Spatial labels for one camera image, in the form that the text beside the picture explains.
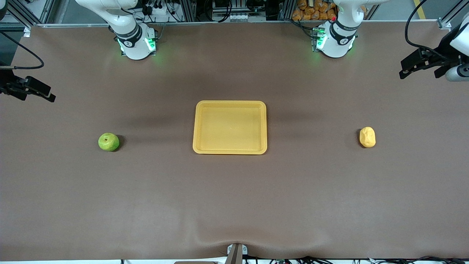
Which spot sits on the yellow plastic tray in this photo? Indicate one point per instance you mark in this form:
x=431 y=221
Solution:
x=229 y=127

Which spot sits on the aluminium frame post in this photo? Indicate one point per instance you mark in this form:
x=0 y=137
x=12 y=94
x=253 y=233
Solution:
x=188 y=10
x=285 y=9

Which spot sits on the grey metal camera bracket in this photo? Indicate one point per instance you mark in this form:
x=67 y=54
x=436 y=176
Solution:
x=236 y=253

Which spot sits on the green apple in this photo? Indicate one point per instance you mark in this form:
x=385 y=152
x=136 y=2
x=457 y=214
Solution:
x=109 y=142

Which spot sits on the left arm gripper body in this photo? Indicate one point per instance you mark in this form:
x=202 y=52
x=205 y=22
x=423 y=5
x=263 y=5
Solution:
x=443 y=51

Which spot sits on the orange snack packets heap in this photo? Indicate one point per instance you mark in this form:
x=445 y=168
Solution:
x=315 y=10

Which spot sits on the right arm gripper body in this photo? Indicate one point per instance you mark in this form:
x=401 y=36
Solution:
x=8 y=81

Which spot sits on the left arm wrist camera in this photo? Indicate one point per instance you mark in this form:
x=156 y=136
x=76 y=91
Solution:
x=457 y=73

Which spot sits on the white power strip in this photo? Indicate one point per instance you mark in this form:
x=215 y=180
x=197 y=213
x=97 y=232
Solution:
x=157 y=8

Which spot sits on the yellow potato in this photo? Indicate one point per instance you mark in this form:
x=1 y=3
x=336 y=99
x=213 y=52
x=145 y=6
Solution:
x=367 y=137

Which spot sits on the brown table cover cloth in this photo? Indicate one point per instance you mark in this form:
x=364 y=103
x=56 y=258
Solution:
x=234 y=205

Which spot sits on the black grey electronics box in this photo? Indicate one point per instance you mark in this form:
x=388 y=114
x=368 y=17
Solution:
x=238 y=9

